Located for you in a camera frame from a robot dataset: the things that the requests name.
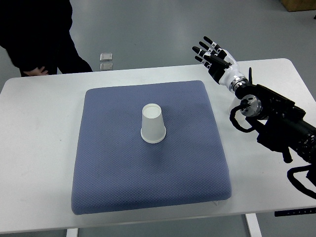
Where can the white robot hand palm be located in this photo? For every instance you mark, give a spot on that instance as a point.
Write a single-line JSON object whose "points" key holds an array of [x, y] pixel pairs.
{"points": [[230, 77]]}

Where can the brown cardboard box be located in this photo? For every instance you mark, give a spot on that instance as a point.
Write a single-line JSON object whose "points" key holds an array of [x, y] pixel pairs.
{"points": [[299, 5]]}

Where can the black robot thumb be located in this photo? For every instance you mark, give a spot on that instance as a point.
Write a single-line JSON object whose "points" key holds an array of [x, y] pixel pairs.
{"points": [[215, 59]]}

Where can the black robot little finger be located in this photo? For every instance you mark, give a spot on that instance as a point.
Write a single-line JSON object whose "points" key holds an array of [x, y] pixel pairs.
{"points": [[213, 45]]}

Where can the right white table leg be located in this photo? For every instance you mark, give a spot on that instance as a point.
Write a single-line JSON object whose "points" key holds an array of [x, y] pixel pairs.
{"points": [[253, 225]]}

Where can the white paper cup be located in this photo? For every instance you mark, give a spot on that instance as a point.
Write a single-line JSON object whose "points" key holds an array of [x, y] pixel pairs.
{"points": [[152, 128]]}

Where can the black table control panel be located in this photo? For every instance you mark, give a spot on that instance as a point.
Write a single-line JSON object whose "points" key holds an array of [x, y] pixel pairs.
{"points": [[293, 212]]}

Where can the lower metal floor plate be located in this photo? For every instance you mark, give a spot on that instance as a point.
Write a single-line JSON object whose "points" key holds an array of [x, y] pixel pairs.
{"points": [[106, 66]]}

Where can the person in black clothes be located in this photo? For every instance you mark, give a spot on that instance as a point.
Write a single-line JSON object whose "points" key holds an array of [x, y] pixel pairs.
{"points": [[36, 33]]}

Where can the person's bare hand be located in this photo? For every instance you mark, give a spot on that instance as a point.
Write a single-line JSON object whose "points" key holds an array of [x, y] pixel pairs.
{"points": [[37, 72]]}

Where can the white table leg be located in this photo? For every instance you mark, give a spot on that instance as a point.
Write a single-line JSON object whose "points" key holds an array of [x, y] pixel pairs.
{"points": [[253, 225], [72, 232]]}

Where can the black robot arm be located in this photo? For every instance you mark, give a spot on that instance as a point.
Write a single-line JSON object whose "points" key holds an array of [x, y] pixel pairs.
{"points": [[277, 120]]}

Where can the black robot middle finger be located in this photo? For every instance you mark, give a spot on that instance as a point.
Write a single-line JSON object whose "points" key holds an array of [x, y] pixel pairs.
{"points": [[202, 52]]}

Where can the metal floor plate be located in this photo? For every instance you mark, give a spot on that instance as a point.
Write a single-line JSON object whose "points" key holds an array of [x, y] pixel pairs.
{"points": [[106, 57], [106, 66]]}

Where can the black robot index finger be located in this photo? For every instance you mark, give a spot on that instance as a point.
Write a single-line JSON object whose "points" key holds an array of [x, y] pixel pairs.
{"points": [[204, 62]]}

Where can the blue quilted cushion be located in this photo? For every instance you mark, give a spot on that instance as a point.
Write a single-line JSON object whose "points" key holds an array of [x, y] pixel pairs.
{"points": [[117, 170]]}

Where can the upper metal floor plate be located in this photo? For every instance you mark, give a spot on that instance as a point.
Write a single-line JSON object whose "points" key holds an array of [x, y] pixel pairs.
{"points": [[106, 57]]}

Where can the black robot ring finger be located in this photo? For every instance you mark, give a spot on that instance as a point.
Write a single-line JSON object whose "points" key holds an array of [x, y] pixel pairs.
{"points": [[204, 45]]}

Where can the left white table leg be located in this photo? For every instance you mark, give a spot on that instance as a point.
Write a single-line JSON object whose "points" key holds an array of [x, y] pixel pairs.
{"points": [[72, 232]]}

